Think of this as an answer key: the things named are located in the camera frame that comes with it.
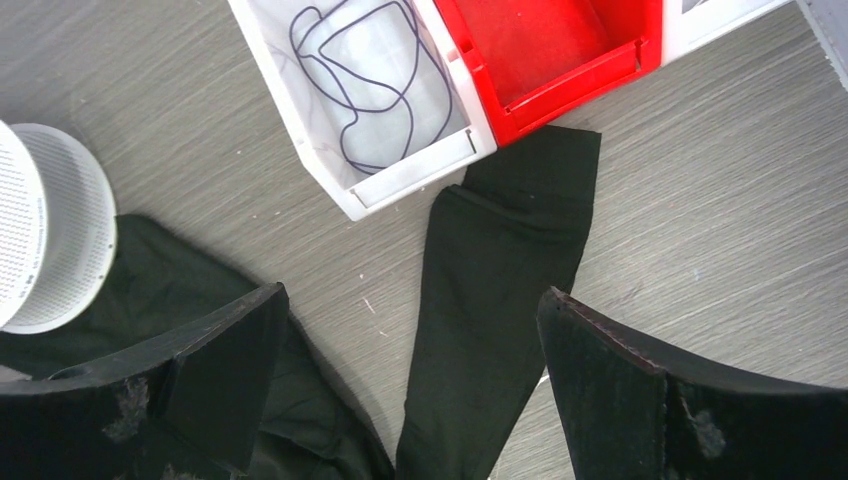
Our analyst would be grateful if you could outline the white perforated cable spool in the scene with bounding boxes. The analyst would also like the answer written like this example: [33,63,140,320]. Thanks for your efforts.
[1,123,117,335]

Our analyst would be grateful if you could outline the red plastic bin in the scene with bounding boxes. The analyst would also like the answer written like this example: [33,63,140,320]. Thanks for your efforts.
[436,0,664,147]

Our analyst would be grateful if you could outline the black cloth garment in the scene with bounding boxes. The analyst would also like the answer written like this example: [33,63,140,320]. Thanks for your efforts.
[1,126,601,479]

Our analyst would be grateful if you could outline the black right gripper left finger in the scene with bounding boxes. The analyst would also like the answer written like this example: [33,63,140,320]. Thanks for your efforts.
[1,283,288,479]

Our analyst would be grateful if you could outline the thin purple wire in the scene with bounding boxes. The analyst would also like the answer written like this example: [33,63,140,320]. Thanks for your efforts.
[289,0,454,176]

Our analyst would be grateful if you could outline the white plastic bin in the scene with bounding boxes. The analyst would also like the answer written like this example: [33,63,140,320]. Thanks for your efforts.
[230,1,497,221]

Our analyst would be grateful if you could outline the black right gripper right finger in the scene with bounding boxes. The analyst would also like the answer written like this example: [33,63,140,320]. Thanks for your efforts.
[537,289,847,479]

